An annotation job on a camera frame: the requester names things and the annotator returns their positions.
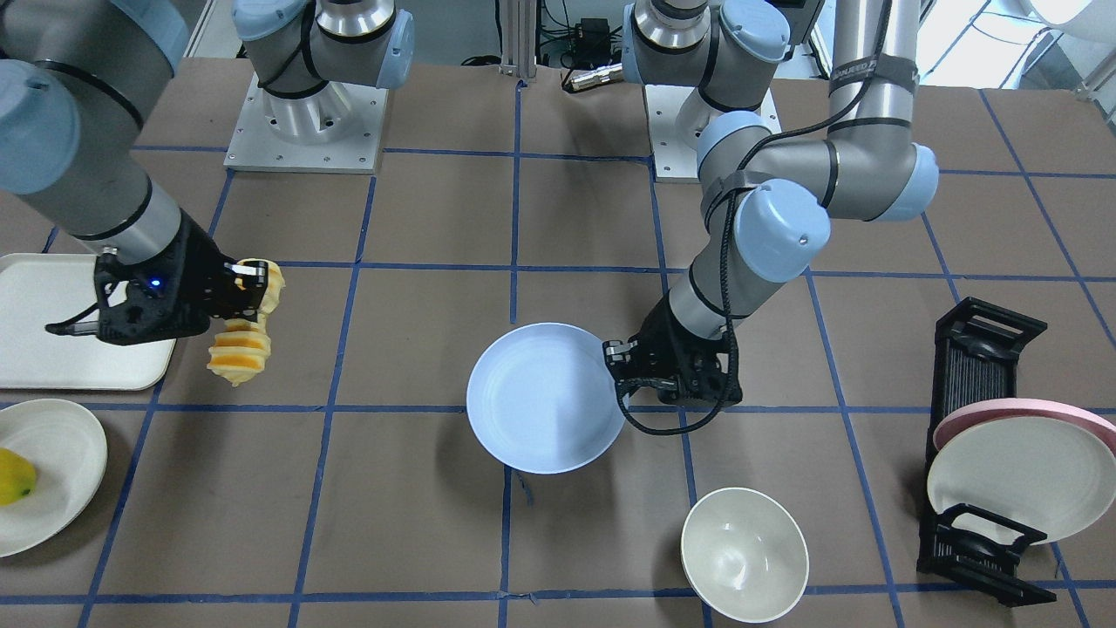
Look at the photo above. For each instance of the blue plate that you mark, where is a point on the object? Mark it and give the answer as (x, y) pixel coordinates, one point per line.
(541, 400)

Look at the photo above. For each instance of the cream plate in rack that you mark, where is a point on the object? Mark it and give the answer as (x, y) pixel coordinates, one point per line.
(1043, 473)

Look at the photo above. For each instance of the yellow lemon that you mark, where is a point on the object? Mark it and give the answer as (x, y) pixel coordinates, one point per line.
(19, 477)

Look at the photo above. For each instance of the pink plate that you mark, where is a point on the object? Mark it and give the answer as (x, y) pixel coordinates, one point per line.
(982, 412)

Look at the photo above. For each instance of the black dish rack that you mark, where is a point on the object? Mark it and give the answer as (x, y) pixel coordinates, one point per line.
(978, 346)

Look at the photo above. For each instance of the aluminium frame post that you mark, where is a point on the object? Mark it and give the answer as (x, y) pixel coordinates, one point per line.
(519, 22)

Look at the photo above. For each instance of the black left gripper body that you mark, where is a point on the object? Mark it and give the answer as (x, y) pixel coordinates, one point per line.
(664, 338)

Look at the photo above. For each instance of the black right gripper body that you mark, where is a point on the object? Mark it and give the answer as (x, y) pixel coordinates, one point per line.
(202, 266)

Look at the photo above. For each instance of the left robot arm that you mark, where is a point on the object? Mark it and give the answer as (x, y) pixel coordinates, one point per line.
(768, 199)

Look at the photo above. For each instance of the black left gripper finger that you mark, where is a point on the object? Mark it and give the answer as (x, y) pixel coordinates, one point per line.
(629, 385)
(617, 352)

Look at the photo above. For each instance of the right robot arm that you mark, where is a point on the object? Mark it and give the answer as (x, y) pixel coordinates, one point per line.
(82, 78)

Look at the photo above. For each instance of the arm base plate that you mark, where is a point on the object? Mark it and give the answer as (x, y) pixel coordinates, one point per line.
(339, 130)
(676, 119)

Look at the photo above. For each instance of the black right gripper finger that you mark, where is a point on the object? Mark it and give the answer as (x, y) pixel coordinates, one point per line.
(101, 319)
(247, 289)

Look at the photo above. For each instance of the white ceramic bowl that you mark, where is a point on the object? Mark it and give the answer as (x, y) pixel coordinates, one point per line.
(744, 555)

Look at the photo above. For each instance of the white rectangular tray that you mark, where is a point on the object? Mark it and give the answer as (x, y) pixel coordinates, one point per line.
(40, 289)

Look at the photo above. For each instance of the cream plate with lemon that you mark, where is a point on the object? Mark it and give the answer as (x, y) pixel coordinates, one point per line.
(67, 446)

